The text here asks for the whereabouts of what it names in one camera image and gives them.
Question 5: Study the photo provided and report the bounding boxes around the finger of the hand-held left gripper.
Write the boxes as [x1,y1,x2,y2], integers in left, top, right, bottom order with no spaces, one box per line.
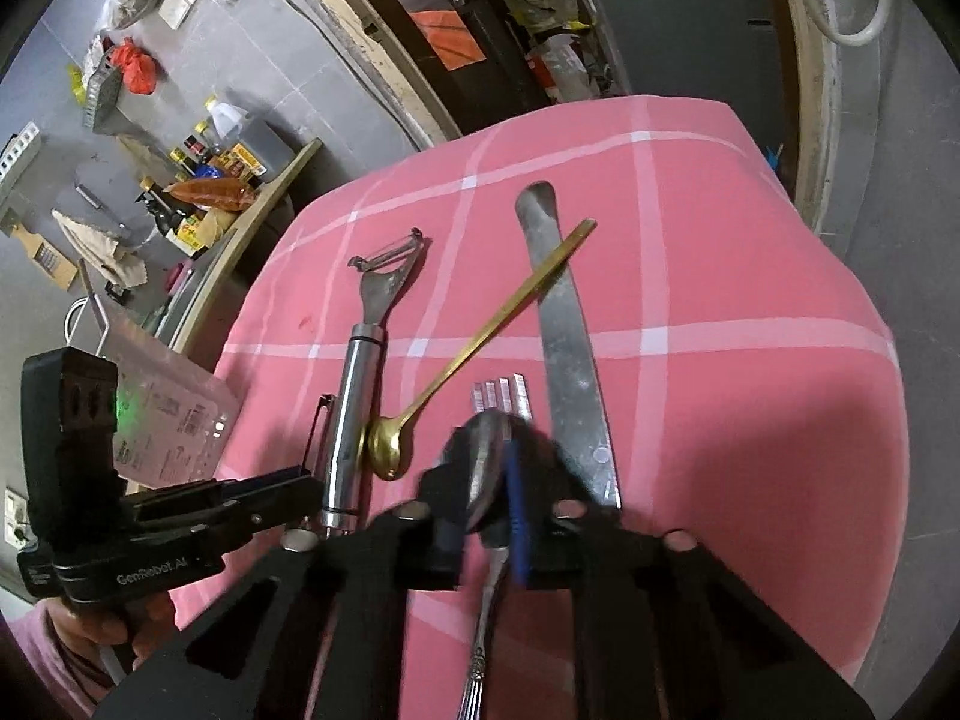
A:
[225,496,325,541]
[217,465,325,503]

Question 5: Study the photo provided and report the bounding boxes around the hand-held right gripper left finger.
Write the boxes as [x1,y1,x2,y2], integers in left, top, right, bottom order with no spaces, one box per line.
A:
[94,426,475,720]

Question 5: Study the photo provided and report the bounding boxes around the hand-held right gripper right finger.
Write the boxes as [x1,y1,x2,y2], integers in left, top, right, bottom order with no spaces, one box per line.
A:
[504,431,877,720]

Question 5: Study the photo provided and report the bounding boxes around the silver spoon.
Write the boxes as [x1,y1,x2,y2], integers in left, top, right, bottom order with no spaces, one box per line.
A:
[457,409,517,720]

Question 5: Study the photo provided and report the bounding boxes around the steel handle peeler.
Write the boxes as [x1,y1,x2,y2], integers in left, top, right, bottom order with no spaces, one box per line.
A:
[347,227,426,539]

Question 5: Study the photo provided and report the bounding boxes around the gold spoon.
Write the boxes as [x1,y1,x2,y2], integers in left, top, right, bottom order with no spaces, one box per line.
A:
[358,219,598,482]

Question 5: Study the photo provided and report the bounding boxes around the white perforated utensil holder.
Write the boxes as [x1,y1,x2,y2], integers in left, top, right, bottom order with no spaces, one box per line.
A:
[96,311,242,482]

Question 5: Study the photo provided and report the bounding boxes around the silver fork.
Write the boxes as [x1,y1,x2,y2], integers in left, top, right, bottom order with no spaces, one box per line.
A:
[471,373,535,425]

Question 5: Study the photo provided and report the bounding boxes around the person's left forearm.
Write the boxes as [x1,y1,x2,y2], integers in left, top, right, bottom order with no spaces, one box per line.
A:
[0,606,100,718]

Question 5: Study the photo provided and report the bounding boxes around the person's left hand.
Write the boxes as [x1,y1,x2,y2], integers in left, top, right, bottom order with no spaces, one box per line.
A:
[45,591,182,691]

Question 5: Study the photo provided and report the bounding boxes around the pink checkered tablecloth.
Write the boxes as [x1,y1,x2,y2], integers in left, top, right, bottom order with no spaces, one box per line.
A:
[169,94,902,720]

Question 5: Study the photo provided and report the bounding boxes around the wooden grater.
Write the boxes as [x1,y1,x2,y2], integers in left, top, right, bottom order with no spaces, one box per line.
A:
[0,219,77,291]

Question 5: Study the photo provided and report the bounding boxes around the beige hanging towel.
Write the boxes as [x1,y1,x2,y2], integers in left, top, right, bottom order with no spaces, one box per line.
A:
[51,208,149,287]

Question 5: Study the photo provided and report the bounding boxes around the dark bottle white label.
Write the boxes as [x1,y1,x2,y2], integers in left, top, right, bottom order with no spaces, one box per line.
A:
[139,178,190,238]

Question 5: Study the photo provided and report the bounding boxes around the orange snack packet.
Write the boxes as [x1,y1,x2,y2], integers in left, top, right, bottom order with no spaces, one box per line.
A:
[166,176,257,212]

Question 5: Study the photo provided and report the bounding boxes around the cooking oil jug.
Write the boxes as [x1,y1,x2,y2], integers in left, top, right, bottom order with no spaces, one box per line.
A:
[205,96,295,167]

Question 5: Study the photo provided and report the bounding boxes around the red plastic bag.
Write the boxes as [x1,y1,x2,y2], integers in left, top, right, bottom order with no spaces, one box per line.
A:
[111,36,163,96]

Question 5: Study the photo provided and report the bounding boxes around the dark wooden door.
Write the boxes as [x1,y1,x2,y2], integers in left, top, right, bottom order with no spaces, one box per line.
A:
[352,0,556,137]

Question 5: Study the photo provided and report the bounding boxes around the white wall rack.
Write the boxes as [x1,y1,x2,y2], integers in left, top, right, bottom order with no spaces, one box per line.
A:
[0,122,40,200]

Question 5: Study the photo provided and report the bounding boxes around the grey wall shelf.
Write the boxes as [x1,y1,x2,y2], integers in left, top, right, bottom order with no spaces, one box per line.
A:
[81,64,125,130]

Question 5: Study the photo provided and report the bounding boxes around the worn door frame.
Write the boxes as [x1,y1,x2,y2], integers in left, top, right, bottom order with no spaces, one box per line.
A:
[277,0,886,241]

